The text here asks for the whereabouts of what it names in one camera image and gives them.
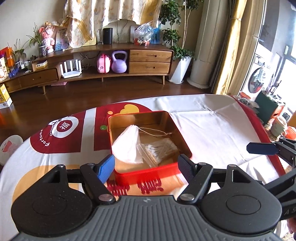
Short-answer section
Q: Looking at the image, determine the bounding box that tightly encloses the pink plush doll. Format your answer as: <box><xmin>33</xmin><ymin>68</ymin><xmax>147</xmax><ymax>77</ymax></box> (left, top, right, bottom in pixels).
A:
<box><xmin>39</xmin><ymin>22</ymin><xmax>55</xmax><ymax>53</ymax></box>

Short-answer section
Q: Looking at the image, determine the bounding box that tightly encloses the yellow curtain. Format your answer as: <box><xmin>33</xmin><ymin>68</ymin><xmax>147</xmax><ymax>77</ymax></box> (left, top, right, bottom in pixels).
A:
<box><xmin>210</xmin><ymin>1</ymin><xmax>267</xmax><ymax>95</ymax></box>

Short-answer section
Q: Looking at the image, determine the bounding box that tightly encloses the bag of cotton swabs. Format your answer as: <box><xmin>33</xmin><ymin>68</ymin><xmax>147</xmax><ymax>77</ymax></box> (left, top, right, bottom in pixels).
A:
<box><xmin>138</xmin><ymin>138</ymin><xmax>179</xmax><ymax>168</ymax></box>

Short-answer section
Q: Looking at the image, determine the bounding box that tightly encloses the purple kettlebell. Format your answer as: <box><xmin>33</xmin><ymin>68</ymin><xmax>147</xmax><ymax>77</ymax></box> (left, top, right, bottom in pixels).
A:
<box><xmin>111</xmin><ymin>51</ymin><xmax>127</xmax><ymax>74</ymax></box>

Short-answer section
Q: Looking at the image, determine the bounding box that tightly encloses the small potted green plant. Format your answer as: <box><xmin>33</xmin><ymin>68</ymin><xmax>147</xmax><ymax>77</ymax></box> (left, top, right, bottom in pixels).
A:
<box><xmin>27</xmin><ymin>23</ymin><xmax>47</xmax><ymax>57</ymax></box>

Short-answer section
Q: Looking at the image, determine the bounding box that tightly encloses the white and red tablecloth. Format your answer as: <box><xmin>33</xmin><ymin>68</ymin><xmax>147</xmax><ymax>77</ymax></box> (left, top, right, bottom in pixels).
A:
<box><xmin>1</xmin><ymin>94</ymin><xmax>285</xmax><ymax>240</ymax></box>

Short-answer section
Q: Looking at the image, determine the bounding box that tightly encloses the small white box on cabinet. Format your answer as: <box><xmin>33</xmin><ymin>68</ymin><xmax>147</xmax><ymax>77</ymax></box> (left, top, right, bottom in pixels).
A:
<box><xmin>32</xmin><ymin>60</ymin><xmax>48</xmax><ymax>72</ymax></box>

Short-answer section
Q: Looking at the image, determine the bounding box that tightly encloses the red metal tin box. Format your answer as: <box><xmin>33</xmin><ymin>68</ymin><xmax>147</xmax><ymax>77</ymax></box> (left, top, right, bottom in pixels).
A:
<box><xmin>108</xmin><ymin>111</ymin><xmax>192</xmax><ymax>185</ymax></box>

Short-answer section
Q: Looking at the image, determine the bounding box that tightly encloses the white tissue pack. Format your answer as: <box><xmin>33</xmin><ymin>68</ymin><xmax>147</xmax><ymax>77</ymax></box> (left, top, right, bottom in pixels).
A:
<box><xmin>111</xmin><ymin>125</ymin><xmax>143</xmax><ymax>164</ymax></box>

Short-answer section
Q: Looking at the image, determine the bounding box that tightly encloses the blue bottle pack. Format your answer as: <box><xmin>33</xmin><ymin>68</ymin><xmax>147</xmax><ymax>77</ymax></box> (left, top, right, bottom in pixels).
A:
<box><xmin>150</xmin><ymin>28</ymin><xmax>161</xmax><ymax>45</ymax></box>

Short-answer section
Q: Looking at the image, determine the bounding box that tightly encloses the clear plastic bag of items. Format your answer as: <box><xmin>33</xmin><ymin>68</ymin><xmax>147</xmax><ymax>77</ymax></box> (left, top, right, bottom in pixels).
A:
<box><xmin>134</xmin><ymin>23</ymin><xmax>154</xmax><ymax>47</ymax></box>

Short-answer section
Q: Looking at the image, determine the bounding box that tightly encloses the white standing air conditioner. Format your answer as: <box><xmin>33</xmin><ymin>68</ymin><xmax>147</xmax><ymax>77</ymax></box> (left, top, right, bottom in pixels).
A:
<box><xmin>187</xmin><ymin>0</ymin><xmax>229</xmax><ymax>89</ymax></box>

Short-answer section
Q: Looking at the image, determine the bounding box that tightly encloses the cereal box on cabinet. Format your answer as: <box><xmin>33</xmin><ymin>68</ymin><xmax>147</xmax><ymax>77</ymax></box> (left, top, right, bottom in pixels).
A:
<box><xmin>0</xmin><ymin>55</ymin><xmax>8</xmax><ymax>82</ymax></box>

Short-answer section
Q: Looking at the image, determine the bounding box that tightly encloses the white ceramic mug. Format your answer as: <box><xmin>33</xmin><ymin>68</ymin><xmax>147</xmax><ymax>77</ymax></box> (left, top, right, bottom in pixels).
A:
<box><xmin>270</xmin><ymin>116</ymin><xmax>287</xmax><ymax>137</ymax></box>

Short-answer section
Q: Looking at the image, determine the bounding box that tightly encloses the tall potted plant white pot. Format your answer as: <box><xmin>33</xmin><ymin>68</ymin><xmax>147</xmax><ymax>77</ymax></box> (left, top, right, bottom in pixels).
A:
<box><xmin>159</xmin><ymin>1</ymin><xmax>203</xmax><ymax>84</ymax></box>

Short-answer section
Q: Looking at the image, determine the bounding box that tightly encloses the pink toy case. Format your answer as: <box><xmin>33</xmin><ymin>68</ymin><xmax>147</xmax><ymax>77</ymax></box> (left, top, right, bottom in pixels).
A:
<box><xmin>97</xmin><ymin>54</ymin><xmax>111</xmax><ymax>74</ymax></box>

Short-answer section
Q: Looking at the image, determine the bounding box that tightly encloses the black cylindrical speaker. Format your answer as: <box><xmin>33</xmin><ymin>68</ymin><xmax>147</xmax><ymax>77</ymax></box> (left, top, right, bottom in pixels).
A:
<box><xmin>102</xmin><ymin>28</ymin><xmax>113</xmax><ymax>45</ymax></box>

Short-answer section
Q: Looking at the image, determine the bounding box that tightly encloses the yellow cardboard box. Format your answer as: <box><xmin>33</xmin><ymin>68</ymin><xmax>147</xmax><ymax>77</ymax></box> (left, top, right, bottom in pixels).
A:
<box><xmin>0</xmin><ymin>84</ymin><xmax>13</xmax><ymax>109</ymax></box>

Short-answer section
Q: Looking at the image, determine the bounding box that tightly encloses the floral yellow cloth cover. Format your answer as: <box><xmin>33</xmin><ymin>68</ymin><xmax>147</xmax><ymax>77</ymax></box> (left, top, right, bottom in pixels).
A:
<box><xmin>60</xmin><ymin>0</ymin><xmax>162</xmax><ymax>48</ymax></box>

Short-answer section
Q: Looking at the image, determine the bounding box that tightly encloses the wooden TV cabinet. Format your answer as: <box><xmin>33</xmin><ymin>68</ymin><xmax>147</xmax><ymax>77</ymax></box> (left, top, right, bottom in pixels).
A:
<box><xmin>2</xmin><ymin>43</ymin><xmax>174</xmax><ymax>93</ymax></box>

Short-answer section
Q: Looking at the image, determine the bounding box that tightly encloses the white router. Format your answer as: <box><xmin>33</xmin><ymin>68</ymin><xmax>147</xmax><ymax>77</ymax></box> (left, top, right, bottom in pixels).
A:
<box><xmin>60</xmin><ymin>59</ymin><xmax>82</xmax><ymax>79</ymax></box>

